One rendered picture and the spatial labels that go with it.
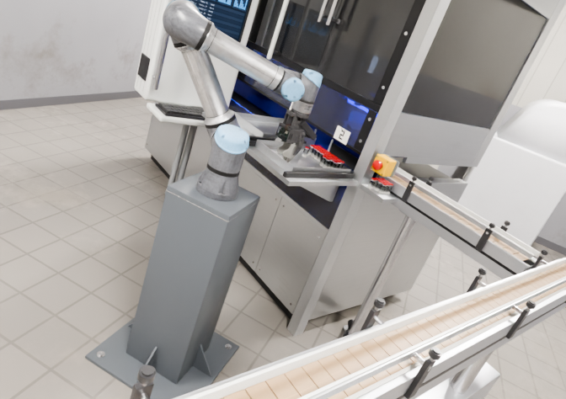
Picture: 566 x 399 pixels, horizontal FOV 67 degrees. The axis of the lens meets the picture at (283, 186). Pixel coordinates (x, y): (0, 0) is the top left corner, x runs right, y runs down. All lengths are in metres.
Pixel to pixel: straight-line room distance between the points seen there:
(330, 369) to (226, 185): 0.85
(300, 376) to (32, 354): 1.38
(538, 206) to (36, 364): 4.09
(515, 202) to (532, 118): 0.79
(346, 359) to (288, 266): 1.45
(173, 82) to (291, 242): 1.02
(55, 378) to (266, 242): 1.14
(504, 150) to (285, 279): 2.84
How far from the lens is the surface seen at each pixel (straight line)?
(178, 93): 2.39
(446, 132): 2.24
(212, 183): 1.48
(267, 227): 2.34
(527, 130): 4.55
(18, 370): 1.93
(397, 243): 1.97
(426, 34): 1.81
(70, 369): 1.93
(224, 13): 2.38
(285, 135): 1.61
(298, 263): 2.18
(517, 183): 4.58
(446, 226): 1.80
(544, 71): 5.39
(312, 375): 0.77
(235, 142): 1.43
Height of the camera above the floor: 1.44
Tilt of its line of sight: 21 degrees down
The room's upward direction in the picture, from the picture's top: 20 degrees clockwise
